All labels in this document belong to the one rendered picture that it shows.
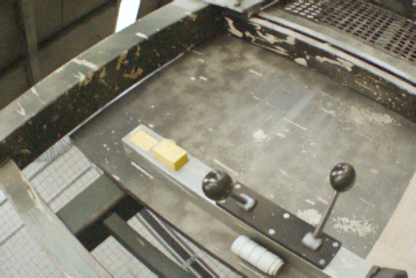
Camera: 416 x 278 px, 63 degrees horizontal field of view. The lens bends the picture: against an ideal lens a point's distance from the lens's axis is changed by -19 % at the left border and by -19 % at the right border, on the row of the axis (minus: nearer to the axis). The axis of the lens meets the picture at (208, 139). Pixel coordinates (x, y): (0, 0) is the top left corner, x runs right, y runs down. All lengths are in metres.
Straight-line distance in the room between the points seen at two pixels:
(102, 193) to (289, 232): 0.36
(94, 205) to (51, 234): 0.15
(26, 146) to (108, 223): 0.23
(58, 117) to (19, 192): 0.19
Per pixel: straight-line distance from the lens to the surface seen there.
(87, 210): 0.74
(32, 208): 0.68
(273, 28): 0.93
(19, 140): 0.79
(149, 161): 0.68
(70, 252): 0.60
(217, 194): 0.48
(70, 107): 0.82
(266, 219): 0.57
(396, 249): 0.61
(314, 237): 0.54
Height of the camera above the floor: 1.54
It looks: 6 degrees up
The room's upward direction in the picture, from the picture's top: 43 degrees counter-clockwise
